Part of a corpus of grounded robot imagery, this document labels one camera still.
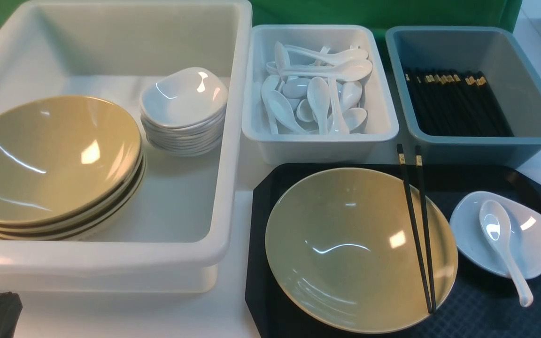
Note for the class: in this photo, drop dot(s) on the black chopstick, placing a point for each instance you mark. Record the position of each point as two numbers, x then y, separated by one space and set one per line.
410 204
425 219

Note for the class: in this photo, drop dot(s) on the stacked yellow bowl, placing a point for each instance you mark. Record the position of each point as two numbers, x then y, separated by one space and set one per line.
61 154
71 228
125 206
84 215

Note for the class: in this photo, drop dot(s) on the top stacked yellow bowl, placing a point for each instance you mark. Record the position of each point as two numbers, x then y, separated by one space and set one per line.
61 154

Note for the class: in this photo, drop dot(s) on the white spoon centre upright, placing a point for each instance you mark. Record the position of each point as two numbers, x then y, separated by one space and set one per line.
319 101

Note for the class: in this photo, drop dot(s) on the large white plastic tub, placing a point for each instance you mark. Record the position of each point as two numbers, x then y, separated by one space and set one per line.
178 228

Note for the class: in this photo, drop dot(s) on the blue-grey chopstick bin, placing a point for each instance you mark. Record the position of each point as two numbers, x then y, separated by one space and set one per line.
515 83

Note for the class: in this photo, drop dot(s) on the white sauce dish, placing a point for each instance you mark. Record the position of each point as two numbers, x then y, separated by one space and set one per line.
525 239

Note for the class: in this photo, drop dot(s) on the bottom stacked yellow bowl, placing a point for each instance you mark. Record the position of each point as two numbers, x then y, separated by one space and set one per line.
125 206

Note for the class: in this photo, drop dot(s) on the stack of white dishes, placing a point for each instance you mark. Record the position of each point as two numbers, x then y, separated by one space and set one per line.
185 142

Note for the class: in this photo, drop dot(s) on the white spoon long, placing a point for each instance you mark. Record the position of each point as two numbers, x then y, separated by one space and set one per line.
350 71
331 59

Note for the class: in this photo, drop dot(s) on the white spoon left front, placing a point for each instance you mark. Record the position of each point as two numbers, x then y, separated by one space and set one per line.
280 108

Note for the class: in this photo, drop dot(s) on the top stacked white dish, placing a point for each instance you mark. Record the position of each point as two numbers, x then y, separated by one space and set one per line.
184 99

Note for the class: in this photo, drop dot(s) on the white spoon bin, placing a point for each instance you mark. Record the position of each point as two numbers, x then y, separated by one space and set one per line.
279 144

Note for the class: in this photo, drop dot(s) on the black serving tray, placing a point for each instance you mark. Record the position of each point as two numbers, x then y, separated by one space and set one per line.
479 306

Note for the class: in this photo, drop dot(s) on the bundle of black chopsticks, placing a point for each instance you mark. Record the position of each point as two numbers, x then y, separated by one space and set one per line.
454 103

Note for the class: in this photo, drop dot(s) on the white soup spoon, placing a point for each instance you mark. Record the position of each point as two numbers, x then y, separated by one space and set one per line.
496 227

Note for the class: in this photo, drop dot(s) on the white spoon right lower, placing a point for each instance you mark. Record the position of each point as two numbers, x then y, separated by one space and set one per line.
353 117

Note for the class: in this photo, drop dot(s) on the white spoon top long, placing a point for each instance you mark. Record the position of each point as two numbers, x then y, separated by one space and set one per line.
331 59

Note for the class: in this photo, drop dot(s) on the yellow noodle bowl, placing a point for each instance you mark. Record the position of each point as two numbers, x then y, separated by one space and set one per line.
340 244

